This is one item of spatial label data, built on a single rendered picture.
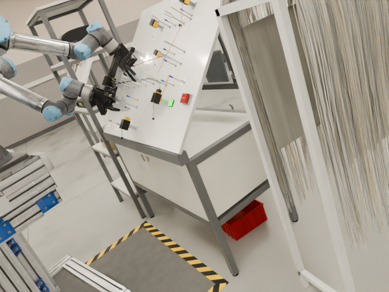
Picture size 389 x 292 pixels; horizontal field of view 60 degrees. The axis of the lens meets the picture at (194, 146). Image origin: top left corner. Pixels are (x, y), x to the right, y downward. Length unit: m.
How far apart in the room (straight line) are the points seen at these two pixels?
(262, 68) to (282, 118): 0.25
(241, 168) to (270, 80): 0.63
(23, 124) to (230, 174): 7.89
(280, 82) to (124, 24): 8.41
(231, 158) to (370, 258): 0.90
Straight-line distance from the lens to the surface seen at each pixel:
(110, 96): 1.79
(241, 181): 1.94
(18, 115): 9.35
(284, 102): 1.54
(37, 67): 9.31
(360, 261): 2.08
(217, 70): 6.38
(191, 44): 1.95
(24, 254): 2.07
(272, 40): 1.49
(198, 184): 1.76
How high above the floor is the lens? 1.47
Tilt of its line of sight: 21 degrees down
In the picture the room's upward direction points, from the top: 22 degrees counter-clockwise
